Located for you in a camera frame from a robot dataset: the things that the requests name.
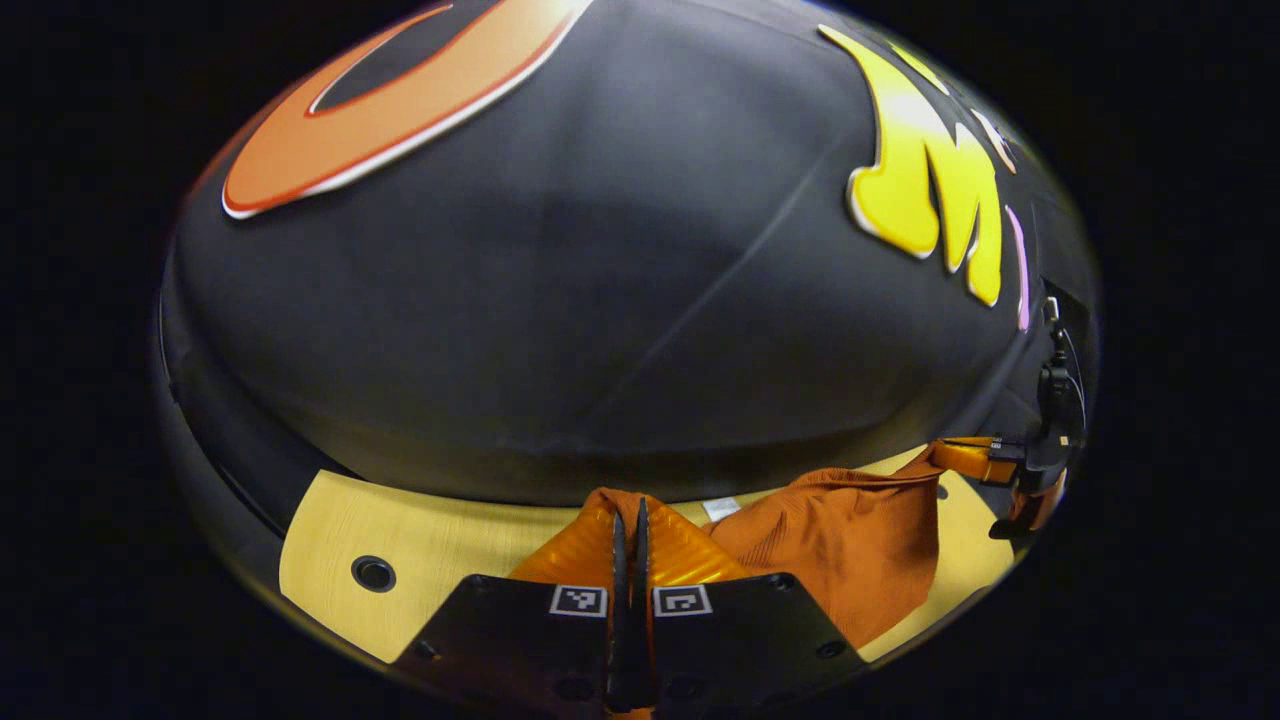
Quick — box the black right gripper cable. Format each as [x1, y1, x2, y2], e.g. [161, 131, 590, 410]
[1045, 298, 1087, 401]

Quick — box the black backdrop cloth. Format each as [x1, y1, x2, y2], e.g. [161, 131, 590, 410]
[160, 0, 1101, 506]

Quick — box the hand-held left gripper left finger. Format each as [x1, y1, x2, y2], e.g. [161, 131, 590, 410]
[395, 497, 634, 716]

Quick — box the orange jacket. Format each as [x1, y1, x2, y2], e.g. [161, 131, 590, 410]
[575, 455, 946, 651]

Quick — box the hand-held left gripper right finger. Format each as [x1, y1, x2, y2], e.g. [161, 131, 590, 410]
[632, 497, 871, 716]

